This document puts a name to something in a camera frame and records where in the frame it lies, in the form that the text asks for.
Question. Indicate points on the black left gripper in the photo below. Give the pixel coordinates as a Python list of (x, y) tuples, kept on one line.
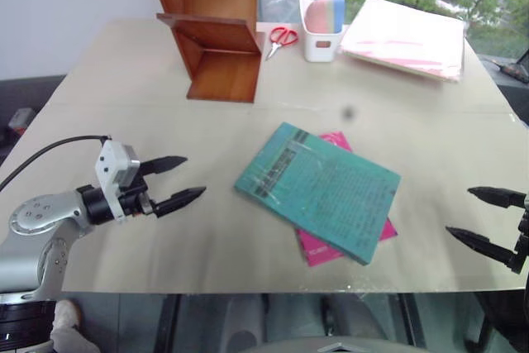
[(134, 198)]

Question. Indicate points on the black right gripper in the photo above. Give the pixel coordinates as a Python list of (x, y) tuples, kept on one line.
[(524, 237)]

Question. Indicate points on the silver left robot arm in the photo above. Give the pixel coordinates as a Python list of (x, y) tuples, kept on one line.
[(37, 214)]

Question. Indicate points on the teal book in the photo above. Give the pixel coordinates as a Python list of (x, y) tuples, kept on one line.
[(322, 192)]

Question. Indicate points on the brown wooden bookshelf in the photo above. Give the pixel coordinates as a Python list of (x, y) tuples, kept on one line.
[(223, 34)]

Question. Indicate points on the magenta book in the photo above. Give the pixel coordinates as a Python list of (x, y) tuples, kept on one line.
[(320, 251)]

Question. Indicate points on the grey and red box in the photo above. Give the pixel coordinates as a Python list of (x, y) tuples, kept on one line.
[(20, 116)]

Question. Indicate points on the beige pink cloth lump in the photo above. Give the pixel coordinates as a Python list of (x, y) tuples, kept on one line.
[(68, 320)]

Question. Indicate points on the white plastic storage bin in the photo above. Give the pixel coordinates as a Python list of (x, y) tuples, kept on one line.
[(322, 54)]

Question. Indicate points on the pink paper stack in sleeve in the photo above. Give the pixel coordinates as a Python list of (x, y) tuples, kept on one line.
[(405, 39)]

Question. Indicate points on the pastel striped foam pad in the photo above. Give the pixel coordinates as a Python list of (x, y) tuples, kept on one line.
[(324, 14)]

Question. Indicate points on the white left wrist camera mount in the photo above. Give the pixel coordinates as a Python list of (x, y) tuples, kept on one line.
[(111, 163)]

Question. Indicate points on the black table frame bar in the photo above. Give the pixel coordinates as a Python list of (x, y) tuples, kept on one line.
[(165, 324), (413, 320)]

